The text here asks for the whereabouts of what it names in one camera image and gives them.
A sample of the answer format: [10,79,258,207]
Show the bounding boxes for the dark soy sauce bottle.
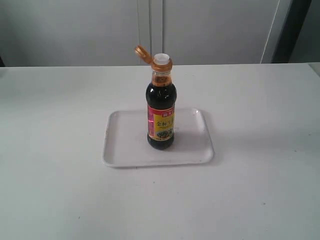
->
[134,45,177,150]

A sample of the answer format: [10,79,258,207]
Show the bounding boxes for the white plastic tray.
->
[103,107,215,168]

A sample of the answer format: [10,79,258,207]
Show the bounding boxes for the white cabinet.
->
[0,0,291,67]

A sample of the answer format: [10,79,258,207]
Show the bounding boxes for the dark vertical post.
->
[272,0,312,64]

